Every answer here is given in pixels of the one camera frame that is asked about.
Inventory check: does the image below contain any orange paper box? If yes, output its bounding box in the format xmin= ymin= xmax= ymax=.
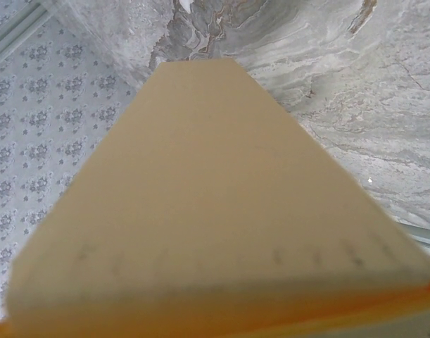
xmin=0 ymin=58 xmax=430 ymax=338

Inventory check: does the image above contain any left aluminium frame post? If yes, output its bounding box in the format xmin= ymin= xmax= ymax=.
xmin=0 ymin=2 xmax=49 ymax=70

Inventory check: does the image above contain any aluminium mounting rail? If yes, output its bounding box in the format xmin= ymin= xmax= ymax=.
xmin=399 ymin=220 xmax=430 ymax=263

